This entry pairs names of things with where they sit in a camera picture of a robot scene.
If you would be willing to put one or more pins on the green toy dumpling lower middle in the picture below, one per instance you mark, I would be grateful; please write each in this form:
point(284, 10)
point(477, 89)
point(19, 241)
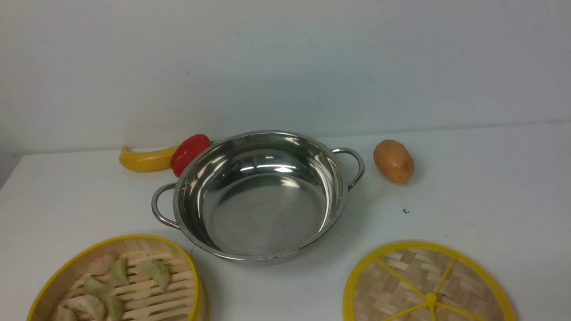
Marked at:
point(114, 306)

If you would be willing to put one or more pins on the cream toy dumpling far left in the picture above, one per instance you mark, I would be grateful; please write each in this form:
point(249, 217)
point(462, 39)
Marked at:
point(64, 313)

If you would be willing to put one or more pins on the green toy dumpling upper middle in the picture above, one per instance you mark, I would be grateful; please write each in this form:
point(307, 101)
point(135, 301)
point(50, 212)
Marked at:
point(118, 272)

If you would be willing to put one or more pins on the red toy bell pepper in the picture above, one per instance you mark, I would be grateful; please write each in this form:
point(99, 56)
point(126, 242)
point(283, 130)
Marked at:
point(187, 151)

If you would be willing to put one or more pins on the yellow-rimmed bamboo steamer basket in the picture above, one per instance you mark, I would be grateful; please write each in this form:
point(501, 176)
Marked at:
point(184, 298)

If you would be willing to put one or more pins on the yellow toy banana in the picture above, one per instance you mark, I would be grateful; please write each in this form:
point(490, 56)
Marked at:
point(143, 162)

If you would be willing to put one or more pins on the yellow-rimmed woven bamboo lid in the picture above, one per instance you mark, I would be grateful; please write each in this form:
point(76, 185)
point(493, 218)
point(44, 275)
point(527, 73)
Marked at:
point(421, 281)

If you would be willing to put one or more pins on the stainless steel two-handled pot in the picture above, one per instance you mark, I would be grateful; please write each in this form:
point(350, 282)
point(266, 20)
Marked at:
point(259, 195)

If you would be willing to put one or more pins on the green toy dumpling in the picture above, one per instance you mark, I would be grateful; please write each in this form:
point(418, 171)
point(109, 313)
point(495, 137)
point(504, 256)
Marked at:
point(96, 288)
point(118, 272)
point(155, 270)
point(114, 306)

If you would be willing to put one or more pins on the pink toy dumpling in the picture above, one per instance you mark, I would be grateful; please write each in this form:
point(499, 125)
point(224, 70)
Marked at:
point(101, 264)

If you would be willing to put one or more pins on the green toy dumpling left middle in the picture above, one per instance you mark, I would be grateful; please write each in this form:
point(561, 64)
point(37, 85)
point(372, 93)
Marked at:
point(96, 288)

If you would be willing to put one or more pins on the green toy dumpling right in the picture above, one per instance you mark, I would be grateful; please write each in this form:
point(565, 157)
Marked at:
point(155, 270)

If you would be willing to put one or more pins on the brown toy potato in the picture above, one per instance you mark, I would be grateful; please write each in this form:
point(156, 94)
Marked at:
point(394, 161)

